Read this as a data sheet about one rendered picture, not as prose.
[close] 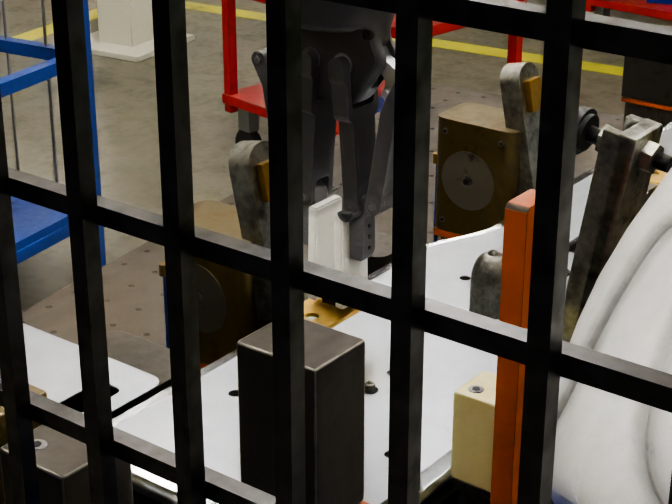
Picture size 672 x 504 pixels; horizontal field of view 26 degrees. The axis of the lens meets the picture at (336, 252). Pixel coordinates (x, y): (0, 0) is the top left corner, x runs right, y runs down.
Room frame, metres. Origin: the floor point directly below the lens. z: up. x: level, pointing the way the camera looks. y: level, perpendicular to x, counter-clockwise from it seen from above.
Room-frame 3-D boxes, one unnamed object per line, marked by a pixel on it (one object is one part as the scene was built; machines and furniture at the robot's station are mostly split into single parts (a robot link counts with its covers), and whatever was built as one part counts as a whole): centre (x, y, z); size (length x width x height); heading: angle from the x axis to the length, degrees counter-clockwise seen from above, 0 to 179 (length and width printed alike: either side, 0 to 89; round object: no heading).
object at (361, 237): (0.91, -0.02, 1.11); 0.03 x 0.01 x 0.05; 53
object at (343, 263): (0.92, -0.01, 1.08); 0.03 x 0.01 x 0.07; 143
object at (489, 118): (1.33, -0.14, 0.87); 0.12 x 0.07 x 0.35; 53
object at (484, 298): (1.00, -0.12, 1.02); 0.03 x 0.03 x 0.07
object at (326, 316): (0.93, 0.00, 1.04); 0.08 x 0.04 x 0.01; 143
